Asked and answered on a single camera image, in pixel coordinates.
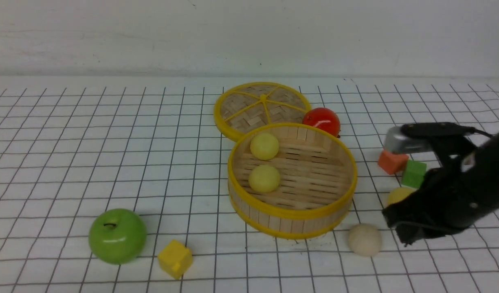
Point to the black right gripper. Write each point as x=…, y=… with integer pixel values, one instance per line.
x=449, y=201

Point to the yellow steamed bun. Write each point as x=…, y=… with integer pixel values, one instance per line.
x=399, y=194
x=264, y=179
x=264, y=146

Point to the white steamed bun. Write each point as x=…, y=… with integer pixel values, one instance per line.
x=364, y=240

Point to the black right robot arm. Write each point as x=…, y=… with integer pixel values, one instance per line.
x=456, y=144

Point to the bamboo steamer tray yellow rims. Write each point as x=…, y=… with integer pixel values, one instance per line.
x=318, y=178

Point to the woven bamboo steamer lid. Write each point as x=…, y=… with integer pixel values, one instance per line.
x=247, y=107

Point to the green foam cube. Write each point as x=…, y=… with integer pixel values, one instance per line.
x=413, y=174

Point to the orange foam cube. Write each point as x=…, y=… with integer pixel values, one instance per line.
x=392, y=163

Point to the red toy tomato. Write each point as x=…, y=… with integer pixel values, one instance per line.
x=323, y=119

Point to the yellow foam cube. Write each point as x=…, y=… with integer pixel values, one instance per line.
x=175, y=259

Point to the green toy apple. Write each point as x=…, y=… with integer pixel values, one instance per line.
x=117, y=236

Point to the white grid tablecloth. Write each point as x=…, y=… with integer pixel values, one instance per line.
x=72, y=149

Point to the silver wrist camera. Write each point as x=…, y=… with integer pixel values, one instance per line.
x=398, y=143

